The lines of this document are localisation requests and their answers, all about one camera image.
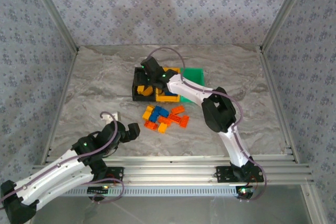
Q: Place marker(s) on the yellow lego brick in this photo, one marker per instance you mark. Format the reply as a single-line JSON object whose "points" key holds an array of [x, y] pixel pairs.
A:
{"points": [[146, 115], [150, 108], [147, 91], [162, 127], [140, 89]]}

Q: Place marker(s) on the orange lego brick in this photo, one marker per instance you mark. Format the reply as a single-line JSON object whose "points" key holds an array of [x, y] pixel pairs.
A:
{"points": [[164, 121], [185, 121], [150, 125], [177, 109], [174, 118]]}

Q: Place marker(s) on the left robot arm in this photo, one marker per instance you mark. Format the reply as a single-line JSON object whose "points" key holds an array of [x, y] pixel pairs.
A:
{"points": [[15, 208]]}

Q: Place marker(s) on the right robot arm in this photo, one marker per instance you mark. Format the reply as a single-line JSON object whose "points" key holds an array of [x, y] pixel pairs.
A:
{"points": [[218, 111]]}

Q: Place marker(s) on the yellow plastic bin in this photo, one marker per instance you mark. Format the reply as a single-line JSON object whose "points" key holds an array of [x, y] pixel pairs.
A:
{"points": [[168, 99]]}

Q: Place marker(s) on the black plastic bin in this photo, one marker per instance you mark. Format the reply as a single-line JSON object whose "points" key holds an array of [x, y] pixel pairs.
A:
{"points": [[141, 98]]}

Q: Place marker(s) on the green plastic bin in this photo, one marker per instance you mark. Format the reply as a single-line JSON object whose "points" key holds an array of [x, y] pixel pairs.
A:
{"points": [[194, 75]]}

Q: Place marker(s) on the black controller board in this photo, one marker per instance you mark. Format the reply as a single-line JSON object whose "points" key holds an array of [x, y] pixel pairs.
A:
{"points": [[95, 190], [244, 192]]}

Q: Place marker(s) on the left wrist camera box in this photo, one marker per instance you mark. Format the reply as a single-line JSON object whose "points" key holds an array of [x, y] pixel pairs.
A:
{"points": [[116, 116]]}

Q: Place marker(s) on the aluminium base frame rail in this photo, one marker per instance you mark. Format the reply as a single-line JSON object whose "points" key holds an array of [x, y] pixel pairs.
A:
{"points": [[170, 171]]}

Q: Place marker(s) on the aluminium table side rail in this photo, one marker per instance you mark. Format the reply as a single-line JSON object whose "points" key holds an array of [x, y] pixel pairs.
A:
{"points": [[61, 106], [269, 77]]}

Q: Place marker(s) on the aluminium frame post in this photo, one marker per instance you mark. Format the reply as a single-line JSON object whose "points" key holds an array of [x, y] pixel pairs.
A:
{"points": [[283, 11], [55, 11]]}

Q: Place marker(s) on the aluminium frame leg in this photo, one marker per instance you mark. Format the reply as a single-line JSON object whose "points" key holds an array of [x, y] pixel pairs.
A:
{"points": [[313, 205]]}

